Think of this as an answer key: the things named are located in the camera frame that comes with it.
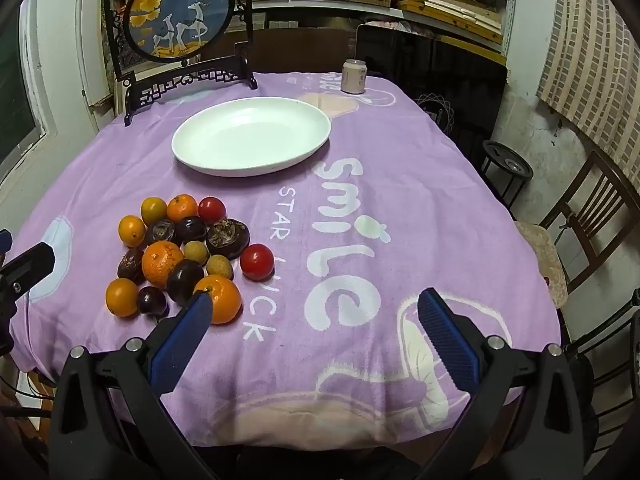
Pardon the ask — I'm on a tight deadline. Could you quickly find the purple printed tablecloth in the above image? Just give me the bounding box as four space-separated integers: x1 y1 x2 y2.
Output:
10 71 563 448

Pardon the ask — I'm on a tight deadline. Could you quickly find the brown wooden chair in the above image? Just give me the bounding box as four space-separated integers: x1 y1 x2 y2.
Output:
540 147 640 311

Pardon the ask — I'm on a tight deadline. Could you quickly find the beige chair cushion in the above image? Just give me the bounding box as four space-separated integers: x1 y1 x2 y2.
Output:
515 220 569 309

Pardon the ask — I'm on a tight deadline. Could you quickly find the smooth yellow-orange orange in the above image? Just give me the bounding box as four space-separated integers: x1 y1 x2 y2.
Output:
105 278 140 318

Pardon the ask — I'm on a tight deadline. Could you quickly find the small yellow-orange kumquat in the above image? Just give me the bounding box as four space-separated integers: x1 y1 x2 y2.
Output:
140 197 168 226
118 215 147 248

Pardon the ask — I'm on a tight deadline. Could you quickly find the orange tangerine green stem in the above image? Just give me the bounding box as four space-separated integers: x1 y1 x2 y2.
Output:
192 275 243 325

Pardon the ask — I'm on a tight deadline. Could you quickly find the round deer painting screen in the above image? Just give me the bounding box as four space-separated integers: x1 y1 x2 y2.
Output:
102 0 258 127

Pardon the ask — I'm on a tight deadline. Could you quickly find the checked beige curtain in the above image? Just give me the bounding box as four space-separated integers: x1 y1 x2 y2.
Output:
536 0 640 148

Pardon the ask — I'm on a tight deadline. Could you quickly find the dark brown water chestnut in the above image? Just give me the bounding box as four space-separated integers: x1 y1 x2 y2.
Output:
117 248 147 284
145 219 177 247

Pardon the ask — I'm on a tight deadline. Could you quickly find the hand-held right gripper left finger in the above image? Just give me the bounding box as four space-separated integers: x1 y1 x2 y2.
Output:
47 290 236 480

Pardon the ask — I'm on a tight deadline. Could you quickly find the window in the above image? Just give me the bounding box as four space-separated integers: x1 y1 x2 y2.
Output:
0 10 47 171

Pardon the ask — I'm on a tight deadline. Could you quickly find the brown wooden board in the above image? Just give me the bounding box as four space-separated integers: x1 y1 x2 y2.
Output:
205 27 358 73

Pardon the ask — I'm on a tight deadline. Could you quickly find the white plate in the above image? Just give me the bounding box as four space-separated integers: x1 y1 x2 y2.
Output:
171 97 332 177

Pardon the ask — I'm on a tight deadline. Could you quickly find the tan longan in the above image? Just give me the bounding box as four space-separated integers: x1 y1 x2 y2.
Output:
206 254 234 281
183 240 210 266

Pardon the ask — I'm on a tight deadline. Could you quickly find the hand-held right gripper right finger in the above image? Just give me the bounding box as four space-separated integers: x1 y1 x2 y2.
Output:
415 287 596 480

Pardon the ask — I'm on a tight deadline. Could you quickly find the black round stool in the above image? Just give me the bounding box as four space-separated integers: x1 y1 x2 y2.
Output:
481 140 534 211

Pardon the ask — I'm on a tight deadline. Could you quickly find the small red cherry tomato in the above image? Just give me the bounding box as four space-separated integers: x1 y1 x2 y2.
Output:
198 196 227 225

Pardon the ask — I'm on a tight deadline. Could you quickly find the large dark water chestnut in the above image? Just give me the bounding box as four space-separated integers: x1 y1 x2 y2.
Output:
206 218 251 260

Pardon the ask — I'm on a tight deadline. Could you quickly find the large orange tangerine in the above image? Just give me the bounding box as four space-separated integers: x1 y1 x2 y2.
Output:
141 240 185 289

